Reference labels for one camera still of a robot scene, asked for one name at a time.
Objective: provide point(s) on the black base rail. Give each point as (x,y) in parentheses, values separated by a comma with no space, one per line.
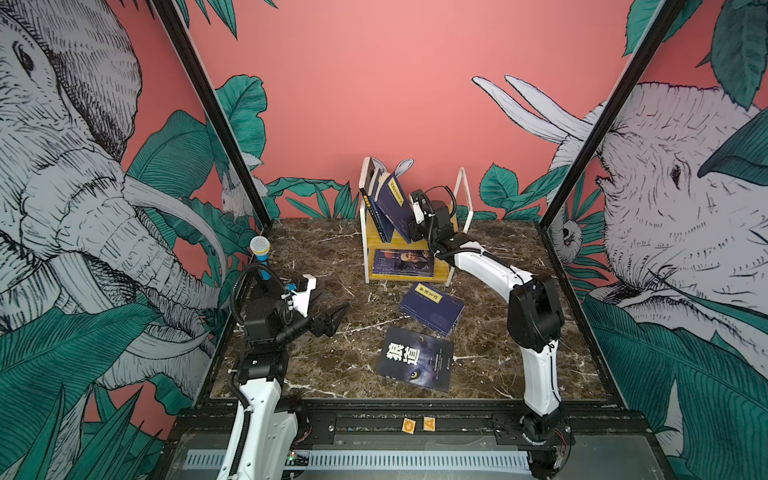
(330,419)

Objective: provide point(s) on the blue teal microphone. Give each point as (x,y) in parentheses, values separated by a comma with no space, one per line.
(259,247)

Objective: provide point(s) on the dark brown book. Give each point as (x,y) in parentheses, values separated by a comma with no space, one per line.
(369,169)

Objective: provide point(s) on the blue book yellow label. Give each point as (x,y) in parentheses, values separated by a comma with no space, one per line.
(433,308)
(384,227)
(395,204)

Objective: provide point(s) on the black frame post right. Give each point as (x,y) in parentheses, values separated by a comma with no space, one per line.
(659,24)

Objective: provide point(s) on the black frame post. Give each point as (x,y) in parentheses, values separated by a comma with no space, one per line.
(659,24)
(169,15)

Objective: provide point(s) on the orange tag G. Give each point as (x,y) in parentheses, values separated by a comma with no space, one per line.
(408,426)

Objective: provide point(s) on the orange tag A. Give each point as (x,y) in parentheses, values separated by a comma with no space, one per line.
(429,424)

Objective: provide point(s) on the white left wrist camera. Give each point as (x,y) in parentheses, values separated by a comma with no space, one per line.
(299,293)

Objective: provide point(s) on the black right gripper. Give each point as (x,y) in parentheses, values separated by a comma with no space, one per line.
(415,231)

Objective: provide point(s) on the purple portrait book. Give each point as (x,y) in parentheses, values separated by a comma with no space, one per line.
(409,263)

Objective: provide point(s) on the black frame post left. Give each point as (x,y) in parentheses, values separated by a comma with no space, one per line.
(169,15)

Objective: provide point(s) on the white slotted cable duct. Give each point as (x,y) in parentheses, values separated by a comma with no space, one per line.
(514,462)

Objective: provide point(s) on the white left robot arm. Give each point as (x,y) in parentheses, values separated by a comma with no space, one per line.
(266,424)

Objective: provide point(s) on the white metal wooden shelf rack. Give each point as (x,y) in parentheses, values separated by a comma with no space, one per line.
(443,272)

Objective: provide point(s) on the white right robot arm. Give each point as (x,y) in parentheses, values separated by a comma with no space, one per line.
(534,316)

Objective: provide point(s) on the dark wolf cover book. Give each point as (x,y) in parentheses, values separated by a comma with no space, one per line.
(416,359)

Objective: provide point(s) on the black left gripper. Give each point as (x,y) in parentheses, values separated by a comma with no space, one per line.
(330,329)

